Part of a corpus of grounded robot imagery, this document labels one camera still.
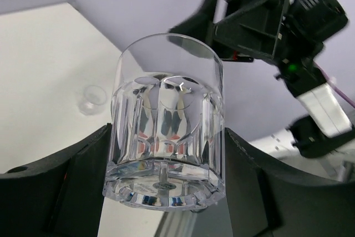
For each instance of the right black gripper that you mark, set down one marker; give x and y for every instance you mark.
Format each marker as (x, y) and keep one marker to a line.
(259, 29)

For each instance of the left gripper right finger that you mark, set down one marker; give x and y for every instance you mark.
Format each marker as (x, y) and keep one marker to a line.
(267, 197)

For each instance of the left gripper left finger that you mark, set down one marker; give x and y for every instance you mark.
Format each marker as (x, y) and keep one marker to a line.
(58, 195)

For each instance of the small clear glass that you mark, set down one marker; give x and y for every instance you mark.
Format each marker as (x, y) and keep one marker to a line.
(92, 100)

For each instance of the large clear faceted glass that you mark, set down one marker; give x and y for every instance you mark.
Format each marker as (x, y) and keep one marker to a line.
(167, 146)

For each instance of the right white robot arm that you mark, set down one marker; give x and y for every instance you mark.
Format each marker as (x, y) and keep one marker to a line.
(326, 127)

